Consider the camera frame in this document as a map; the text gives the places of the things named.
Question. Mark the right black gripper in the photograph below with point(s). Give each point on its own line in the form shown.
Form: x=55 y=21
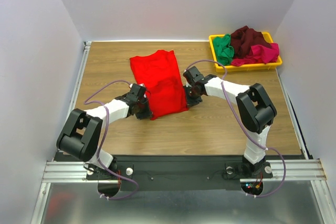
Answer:
x=191 y=98

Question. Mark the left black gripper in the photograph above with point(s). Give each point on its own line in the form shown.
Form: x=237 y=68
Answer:
x=147 y=114

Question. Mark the red t shirt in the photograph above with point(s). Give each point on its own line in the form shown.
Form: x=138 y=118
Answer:
x=160 y=74

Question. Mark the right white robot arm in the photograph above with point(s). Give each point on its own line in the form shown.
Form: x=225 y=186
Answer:
x=251 y=106

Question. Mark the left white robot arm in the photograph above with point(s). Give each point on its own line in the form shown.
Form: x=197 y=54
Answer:
x=84 y=132

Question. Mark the yellow plastic bin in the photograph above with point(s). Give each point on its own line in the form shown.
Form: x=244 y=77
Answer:
x=249 y=67

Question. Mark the green t shirt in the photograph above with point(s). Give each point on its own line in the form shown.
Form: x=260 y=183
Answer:
x=224 y=51

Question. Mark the maroon t shirt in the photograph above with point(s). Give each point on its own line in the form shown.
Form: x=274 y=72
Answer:
x=244 y=38

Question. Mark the magenta t shirt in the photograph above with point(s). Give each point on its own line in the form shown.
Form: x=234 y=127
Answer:
x=259 y=54

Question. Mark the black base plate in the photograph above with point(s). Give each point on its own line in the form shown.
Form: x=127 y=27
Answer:
x=173 y=173

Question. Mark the aluminium frame rail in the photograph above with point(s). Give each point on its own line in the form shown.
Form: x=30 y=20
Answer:
x=59 y=171

